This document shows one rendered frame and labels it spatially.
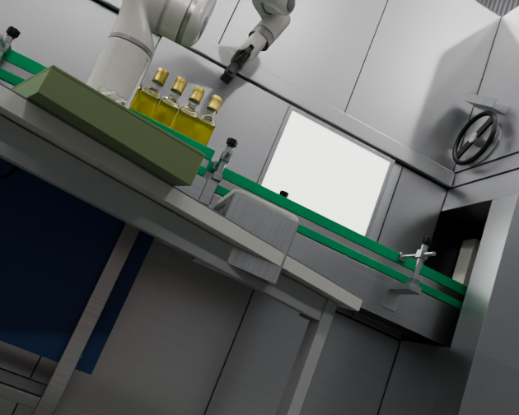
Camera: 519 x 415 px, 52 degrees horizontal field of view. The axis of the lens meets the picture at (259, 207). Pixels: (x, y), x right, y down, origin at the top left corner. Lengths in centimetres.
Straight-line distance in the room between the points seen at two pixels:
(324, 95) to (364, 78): 18
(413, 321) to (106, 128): 112
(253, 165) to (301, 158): 17
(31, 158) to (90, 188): 11
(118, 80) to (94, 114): 17
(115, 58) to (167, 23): 13
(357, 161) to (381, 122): 20
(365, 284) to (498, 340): 40
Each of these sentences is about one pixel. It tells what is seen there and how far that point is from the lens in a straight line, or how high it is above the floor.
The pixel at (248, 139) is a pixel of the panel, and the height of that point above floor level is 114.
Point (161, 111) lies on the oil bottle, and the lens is 156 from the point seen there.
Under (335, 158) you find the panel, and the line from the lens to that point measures 185.
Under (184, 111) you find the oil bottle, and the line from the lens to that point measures 157.
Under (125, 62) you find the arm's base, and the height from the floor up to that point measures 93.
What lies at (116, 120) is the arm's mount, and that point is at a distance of 95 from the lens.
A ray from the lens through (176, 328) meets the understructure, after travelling 166.
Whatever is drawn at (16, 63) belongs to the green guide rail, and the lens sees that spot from 148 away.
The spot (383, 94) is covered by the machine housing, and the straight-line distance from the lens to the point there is 205.
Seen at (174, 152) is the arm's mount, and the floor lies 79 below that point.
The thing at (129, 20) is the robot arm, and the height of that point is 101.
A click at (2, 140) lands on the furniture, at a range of 100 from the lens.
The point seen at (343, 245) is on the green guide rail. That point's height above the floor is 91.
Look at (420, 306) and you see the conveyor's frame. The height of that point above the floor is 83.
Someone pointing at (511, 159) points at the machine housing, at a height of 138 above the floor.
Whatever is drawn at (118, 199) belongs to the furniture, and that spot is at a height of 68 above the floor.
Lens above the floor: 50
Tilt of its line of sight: 15 degrees up
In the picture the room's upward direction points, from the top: 22 degrees clockwise
